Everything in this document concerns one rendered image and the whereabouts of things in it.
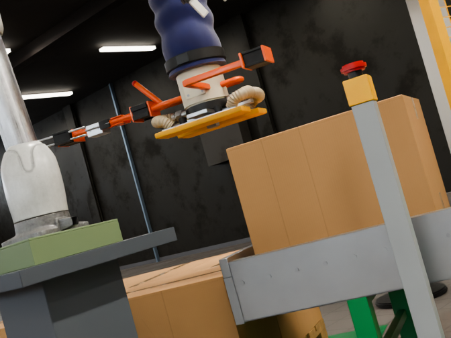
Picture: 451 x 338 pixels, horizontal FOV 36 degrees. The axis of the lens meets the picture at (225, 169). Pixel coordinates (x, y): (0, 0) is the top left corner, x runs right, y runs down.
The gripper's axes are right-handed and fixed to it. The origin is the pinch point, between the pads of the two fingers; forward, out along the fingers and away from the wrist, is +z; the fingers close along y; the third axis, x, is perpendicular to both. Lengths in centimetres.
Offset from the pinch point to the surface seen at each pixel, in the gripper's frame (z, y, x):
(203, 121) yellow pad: 25.5, -21.4, -21.5
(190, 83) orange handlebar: 12.0, -10.5, -21.1
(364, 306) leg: 86, 24, -57
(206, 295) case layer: 65, -30, -65
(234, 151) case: 37.7, -10.6, -28.2
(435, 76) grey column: 101, -26, 84
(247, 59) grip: 17.8, 8.2, -12.0
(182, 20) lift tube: -1.7, -23.6, 4.1
